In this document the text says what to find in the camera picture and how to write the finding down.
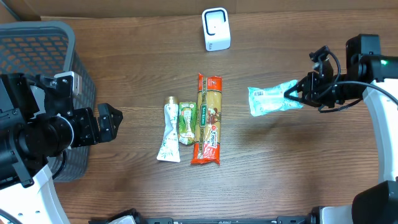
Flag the teal packet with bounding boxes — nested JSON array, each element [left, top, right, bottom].
[[248, 80, 303, 117]]

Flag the white tube with gold cap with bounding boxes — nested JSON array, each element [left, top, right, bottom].
[[157, 96, 180, 162]]

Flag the green snack packet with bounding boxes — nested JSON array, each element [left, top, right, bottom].
[[178, 101, 197, 146]]

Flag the orange spaghetti packet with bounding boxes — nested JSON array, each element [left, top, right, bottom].
[[191, 73, 222, 164]]

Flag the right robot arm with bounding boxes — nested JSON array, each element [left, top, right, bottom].
[[284, 34, 397, 223]]

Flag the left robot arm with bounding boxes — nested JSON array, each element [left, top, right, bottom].
[[1, 72, 123, 223]]

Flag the white barcode scanner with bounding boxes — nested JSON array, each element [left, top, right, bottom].
[[201, 7, 231, 52]]

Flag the grey plastic shopping basket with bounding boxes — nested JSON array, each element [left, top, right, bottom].
[[1, 22, 98, 182]]

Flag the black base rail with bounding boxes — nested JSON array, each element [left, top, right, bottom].
[[88, 208, 366, 224]]

